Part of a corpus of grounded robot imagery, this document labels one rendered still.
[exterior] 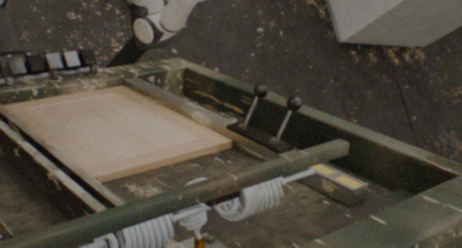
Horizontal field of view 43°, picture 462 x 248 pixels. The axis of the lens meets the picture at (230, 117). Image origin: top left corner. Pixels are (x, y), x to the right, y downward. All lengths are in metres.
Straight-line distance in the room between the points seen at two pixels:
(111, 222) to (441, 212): 0.62
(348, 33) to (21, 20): 2.06
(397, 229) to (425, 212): 0.09
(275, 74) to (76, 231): 2.99
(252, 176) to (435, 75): 4.00
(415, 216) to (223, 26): 2.58
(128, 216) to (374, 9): 3.27
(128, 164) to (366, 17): 2.72
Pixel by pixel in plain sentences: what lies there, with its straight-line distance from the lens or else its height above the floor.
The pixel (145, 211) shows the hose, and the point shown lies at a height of 1.92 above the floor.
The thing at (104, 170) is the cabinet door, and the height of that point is 1.32.
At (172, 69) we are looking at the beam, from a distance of 2.02.
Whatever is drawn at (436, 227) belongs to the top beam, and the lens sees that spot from 1.03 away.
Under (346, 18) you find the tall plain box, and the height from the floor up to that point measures 0.16.
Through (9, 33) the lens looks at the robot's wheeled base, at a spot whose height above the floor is 0.17.
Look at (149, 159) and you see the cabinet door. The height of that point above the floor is 1.32.
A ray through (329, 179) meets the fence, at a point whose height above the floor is 1.60.
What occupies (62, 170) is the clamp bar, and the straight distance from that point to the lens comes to 1.22.
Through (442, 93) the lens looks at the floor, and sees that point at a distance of 4.67.
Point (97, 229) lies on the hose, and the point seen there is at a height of 1.92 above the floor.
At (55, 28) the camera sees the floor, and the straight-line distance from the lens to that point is 3.01.
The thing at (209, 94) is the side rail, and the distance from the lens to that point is 1.95.
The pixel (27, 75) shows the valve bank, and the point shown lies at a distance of 2.03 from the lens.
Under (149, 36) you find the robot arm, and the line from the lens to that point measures 1.73.
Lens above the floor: 2.51
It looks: 51 degrees down
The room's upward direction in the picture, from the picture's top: 57 degrees clockwise
